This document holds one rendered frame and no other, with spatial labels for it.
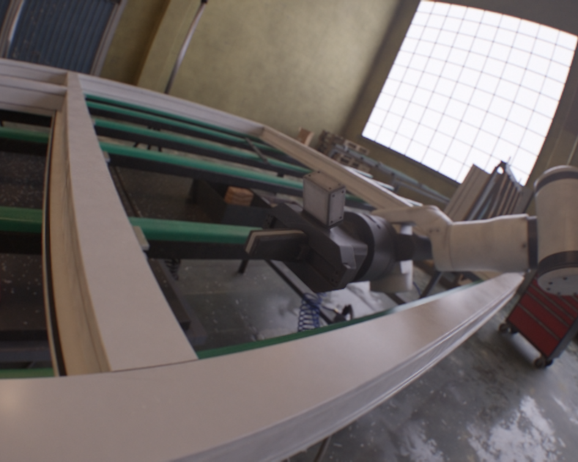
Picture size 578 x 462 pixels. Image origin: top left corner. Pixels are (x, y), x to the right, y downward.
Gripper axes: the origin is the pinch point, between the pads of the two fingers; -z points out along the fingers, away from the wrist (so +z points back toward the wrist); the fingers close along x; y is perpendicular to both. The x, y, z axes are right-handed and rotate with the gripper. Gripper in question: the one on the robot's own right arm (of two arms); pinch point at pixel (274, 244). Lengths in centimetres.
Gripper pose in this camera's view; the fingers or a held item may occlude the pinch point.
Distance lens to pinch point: 31.7
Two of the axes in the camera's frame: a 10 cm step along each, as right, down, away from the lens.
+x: 5.8, 5.0, -6.4
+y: -3.9, 8.6, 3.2
